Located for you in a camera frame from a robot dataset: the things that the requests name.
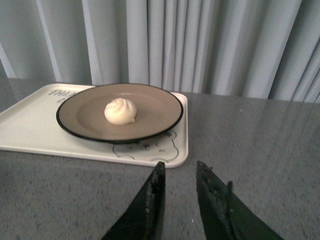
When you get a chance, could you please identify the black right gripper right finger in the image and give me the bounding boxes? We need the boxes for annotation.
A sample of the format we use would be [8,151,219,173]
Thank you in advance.
[196,161,282,240]

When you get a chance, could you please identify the brown plate with black rim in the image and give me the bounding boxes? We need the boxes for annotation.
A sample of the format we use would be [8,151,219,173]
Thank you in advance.
[56,83,184,144]

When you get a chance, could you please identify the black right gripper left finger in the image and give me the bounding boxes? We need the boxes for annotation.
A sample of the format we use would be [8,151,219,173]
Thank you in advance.
[102,161,166,240]

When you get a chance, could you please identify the white steamed bun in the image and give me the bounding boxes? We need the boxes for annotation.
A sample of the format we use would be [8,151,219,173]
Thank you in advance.
[104,98,137,126]

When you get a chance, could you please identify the white bear-print tray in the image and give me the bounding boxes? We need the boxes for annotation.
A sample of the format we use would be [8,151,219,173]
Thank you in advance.
[0,83,189,168]

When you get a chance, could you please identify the grey pleated curtain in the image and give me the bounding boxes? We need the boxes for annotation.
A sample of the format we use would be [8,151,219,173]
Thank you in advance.
[0,0,320,103]

